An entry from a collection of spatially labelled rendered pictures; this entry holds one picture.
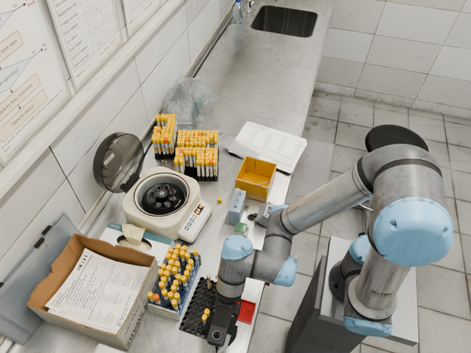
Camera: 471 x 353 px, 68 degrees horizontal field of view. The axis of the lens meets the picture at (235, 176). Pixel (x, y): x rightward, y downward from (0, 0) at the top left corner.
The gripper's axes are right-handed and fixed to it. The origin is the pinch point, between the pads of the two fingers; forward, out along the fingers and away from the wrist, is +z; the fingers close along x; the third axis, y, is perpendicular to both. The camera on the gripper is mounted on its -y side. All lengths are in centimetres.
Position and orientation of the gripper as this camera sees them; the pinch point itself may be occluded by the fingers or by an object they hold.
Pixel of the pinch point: (216, 351)
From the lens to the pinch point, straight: 110.6
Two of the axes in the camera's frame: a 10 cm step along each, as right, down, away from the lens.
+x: -9.6, -2.3, 1.7
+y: 2.4, -3.1, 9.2
